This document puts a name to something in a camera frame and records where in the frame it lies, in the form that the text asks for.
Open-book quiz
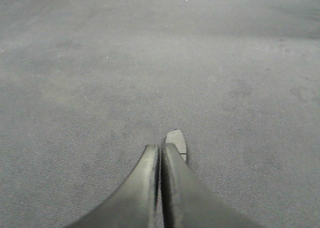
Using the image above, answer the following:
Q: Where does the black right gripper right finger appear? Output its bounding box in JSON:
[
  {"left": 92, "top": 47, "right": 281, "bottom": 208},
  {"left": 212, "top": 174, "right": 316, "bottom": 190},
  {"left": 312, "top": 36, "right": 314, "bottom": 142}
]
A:
[{"left": 161, "top": 143, "right": 261, "bottom": 228}]

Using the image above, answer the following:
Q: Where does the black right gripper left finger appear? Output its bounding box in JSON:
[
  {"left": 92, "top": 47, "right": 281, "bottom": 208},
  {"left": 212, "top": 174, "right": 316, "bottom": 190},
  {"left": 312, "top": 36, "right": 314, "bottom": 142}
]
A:
[{"left": 68, "top": 144, "right": 160, "bottom": 228}]

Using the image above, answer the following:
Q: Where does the brake pad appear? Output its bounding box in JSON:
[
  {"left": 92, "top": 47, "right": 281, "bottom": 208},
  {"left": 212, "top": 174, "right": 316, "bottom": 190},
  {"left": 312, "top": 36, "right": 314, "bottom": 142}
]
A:
[{"left": 165, "top": 129, "right": 187, "bottom": 163}]

